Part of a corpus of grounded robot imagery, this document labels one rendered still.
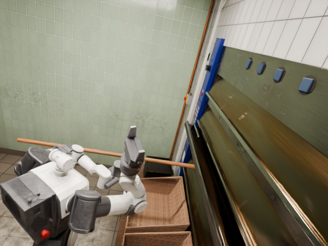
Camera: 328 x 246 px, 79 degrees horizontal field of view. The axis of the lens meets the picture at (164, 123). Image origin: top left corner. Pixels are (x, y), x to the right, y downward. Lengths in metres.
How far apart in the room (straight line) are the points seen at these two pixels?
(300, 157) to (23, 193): 1.04
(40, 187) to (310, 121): 1.05
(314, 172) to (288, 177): 0.08
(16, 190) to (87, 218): 0.31
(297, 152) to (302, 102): 0.16
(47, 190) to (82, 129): 2.07
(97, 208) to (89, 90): 2.01
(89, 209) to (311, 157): 0.82
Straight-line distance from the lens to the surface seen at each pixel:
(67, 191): 1.01
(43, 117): 3.19
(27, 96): 3.17
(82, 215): 0.95
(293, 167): 0.78
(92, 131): 2.99
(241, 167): 1.09
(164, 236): 1.67
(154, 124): 2.78
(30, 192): 1.03
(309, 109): 0.77
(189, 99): 2.30
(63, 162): 0.99
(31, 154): 1.20
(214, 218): 0.95
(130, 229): 1.72
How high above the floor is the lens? 2.10
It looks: 24 degrees down
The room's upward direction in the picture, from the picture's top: 13 degrees clockwise
